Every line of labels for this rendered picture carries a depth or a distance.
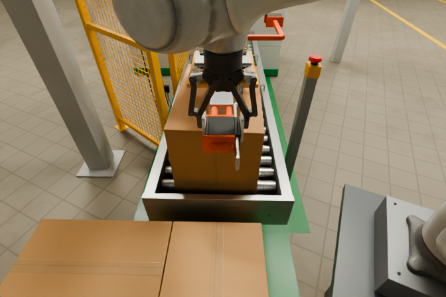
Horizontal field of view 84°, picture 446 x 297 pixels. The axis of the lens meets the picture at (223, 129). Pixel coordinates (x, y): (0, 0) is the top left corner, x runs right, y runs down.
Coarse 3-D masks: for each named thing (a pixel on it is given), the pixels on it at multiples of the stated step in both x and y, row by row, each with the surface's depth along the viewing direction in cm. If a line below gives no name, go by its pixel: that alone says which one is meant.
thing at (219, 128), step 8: (208, 120) 59; (216, 120) 59; (224, 120) 59; (232, 120) 59; (208, 128) 57; (216, 128) 57; (224, 128) 57; (232, 128) 57; (208, 136) 55; (216, 136) 55; (224, 136) 55; (232, 136) 55; (208, 144) 56; (224, 152) 58; (232, 152) 58
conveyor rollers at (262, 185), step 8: (248, 40) 286; (264, 120) 169; (264, 128) 162; (264, 136) 156; (264, 152) 149; (264, 160) 141; (168, 168) 135; (264, 168) 135; (272, 168) 135; (264, 176) 136; (272, 176) 135; (168, 184) 128; (264, 184) 127; (272, 184) 127
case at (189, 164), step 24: (168, 120) 103; (192, 120) 103; (168, 144) 103; (192, 144) 103; (240, 144) 101; (192, 168) 112; (216, 168) 111; (240, 168) 110; (216, 192) 123; (240, 192) 122
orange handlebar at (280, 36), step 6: (276, 24) 119; (276, 30) 116; (282, 30) 112; (252, 36) 107; (258, 36) 107; (264, 36) 107; (270, 36) 107; (276, 36) 107; (282, 36) 107; (210, 108) 66; (216, 108) 66; (228, 108) 65; (210, 114) 64; (216, 114) 64; (228, 114) 63; (210, 144) 55; (216, 144) 55; (222, 144) 55; (228, 144) 55; (216, 150) 55; (222, 150) 55
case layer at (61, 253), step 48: (48, 240) 105; (96, 240) 105; (144, 240) 105; (192, 240) 105; (240, 240) 105; (0, 288) 91; (48, 288) 91; (96, 288) 91; (144, 288) 91; (192, 288) 91; (240, 288) 91
